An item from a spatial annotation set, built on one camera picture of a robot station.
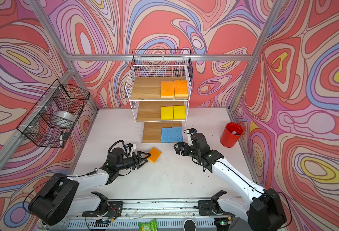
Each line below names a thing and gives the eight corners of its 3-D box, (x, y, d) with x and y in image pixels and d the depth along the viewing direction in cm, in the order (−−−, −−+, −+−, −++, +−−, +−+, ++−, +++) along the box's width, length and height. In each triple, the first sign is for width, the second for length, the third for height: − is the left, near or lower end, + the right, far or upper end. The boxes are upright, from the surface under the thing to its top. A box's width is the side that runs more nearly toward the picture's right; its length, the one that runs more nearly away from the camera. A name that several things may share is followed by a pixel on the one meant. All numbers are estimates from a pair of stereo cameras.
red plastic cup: (222, 147, 98) (228, 136, 87) (218, 134, 105) (224, 122, 94) (237, 147, 98) (245, 135, 87) (232, 134, 105) (239, 122, 94)
